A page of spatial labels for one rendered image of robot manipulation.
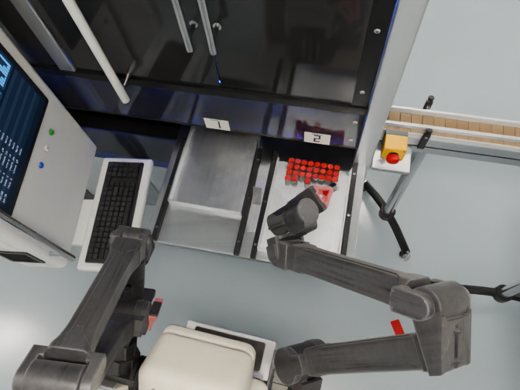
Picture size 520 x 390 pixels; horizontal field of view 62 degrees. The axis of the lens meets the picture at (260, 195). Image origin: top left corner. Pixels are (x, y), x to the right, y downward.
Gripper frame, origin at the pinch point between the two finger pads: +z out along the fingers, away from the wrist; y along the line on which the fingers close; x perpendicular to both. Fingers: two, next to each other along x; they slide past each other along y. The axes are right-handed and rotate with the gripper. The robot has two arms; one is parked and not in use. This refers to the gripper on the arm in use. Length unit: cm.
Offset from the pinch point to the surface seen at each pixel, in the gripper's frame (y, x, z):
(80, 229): 83, -37, -34
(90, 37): 12, -64, -27
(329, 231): 28.4, 11.8, 18.5
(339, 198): 26.1, 4.6, 28.5
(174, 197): 56, -27, -9
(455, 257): 64, 66, 114
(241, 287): 123, 19, 31
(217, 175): 48, -26, 7
